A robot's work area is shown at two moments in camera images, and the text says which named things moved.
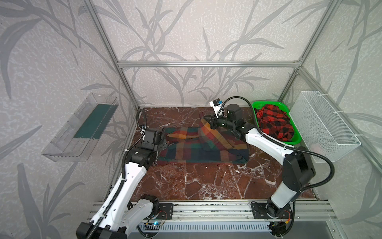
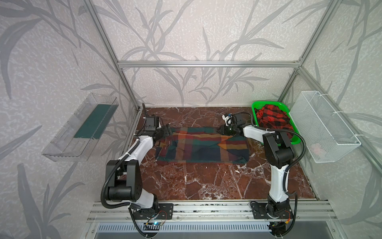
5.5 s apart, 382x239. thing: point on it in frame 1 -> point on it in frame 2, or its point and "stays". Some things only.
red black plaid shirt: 275,122 stays
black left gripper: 162,141 -> 164,131
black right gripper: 214,121 -> 226,129
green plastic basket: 296,139 stays
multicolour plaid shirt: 200,145 stays
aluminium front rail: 306,211 stays
